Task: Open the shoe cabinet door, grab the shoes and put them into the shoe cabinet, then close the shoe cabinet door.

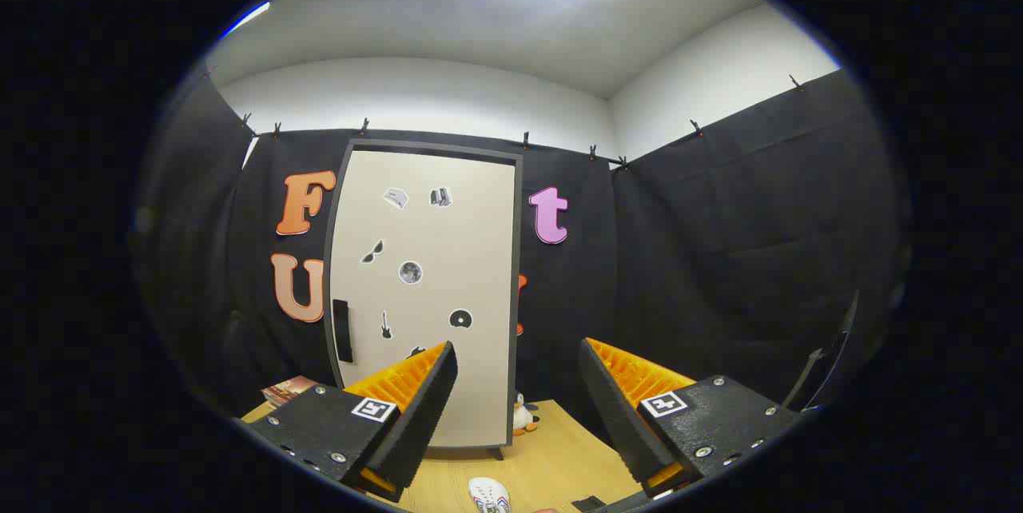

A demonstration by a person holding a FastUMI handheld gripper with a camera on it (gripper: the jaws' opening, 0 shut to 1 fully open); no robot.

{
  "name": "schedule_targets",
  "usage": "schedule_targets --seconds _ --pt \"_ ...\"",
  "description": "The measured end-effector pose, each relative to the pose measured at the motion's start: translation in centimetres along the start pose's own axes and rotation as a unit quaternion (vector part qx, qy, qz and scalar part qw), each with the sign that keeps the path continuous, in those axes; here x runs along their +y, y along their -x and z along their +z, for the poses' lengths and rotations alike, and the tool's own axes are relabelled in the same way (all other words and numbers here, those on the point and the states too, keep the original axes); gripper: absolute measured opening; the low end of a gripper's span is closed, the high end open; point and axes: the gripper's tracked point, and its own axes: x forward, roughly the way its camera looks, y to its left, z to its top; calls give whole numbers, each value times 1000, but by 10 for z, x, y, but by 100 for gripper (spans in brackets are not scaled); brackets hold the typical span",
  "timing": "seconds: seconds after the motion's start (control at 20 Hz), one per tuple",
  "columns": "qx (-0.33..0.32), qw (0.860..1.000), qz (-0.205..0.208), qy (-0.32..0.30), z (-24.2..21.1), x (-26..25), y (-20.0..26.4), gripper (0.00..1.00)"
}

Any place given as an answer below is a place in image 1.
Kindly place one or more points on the dark grey shoe cabinet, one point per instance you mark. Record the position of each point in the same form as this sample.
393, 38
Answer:
435, 148

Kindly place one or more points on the brown book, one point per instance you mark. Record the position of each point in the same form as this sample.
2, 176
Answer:
288, 391

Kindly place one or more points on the white shoe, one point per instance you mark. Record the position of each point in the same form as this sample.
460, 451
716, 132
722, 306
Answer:
487, 495

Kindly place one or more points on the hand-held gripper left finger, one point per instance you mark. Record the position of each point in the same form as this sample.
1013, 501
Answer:
419, 425

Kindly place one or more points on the black backdrop cloth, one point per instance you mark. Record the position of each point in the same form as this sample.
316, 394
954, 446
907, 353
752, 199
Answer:
719, 257

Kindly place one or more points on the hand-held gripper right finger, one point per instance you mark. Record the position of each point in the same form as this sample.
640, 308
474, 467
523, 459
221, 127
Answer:
619, 417

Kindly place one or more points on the narrow ceiling light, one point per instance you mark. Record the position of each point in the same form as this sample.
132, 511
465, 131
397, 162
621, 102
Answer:
249, 15

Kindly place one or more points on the black curved stand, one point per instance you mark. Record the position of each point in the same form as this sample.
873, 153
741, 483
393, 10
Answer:
817, 355

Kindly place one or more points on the beige shoe cabinet door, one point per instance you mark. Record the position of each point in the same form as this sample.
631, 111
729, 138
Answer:
447, 241

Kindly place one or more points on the small penguin toy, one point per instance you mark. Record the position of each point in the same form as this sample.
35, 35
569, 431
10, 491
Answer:
522, 415

